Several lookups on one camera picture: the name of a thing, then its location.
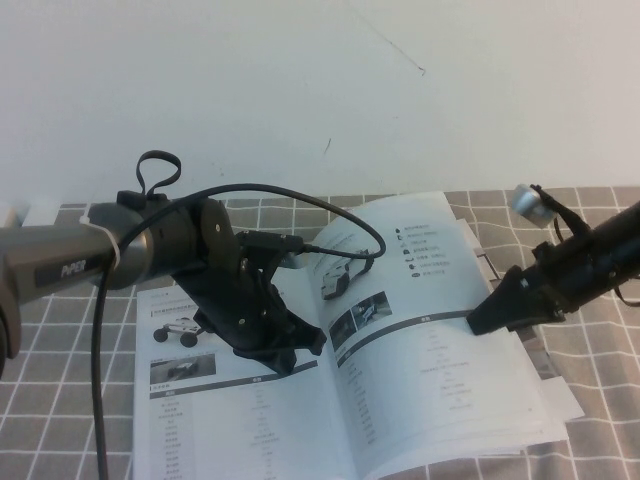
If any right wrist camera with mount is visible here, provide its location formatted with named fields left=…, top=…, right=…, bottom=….
left=509, top=183, right=591, bottom=244

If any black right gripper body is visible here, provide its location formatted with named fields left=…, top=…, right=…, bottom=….
left=518, top=241, right=602, bottom=327

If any grey white checked tablecloth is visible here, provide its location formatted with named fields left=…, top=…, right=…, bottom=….
left=0, top=185, right=640, bottom=480

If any colour printed brochure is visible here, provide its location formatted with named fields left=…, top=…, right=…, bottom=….
left=519, top=327, right=585, bottom=426

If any thin black cable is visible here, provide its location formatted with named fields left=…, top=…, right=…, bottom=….
left=610, top=272, right=640, bottom=307

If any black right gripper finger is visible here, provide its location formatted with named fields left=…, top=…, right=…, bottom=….
left=468, top=267, right=525, bottom=322
left=468, top=301, right=527, bottom=336

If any white product catalogue book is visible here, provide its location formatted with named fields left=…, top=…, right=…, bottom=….
left=132, top=188, right=571, bottom=480

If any thick black camera cable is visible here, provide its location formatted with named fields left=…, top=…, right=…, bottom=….
left=91, top=183, right=386, bottom=480

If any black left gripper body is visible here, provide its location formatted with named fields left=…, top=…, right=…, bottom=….
left=178, top=271, right=297, bottom=362

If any beige white box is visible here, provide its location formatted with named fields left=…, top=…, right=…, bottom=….
left=0, top=199, right=26, bottom=229

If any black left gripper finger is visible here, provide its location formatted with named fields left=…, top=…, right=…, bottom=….
left=253, top=346, right=302, bottom=377
left=286, top=313, right=330, bottom=357

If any black strap loop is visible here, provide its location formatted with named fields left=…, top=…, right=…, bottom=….
left=116, top=149, right=182, bottom=207

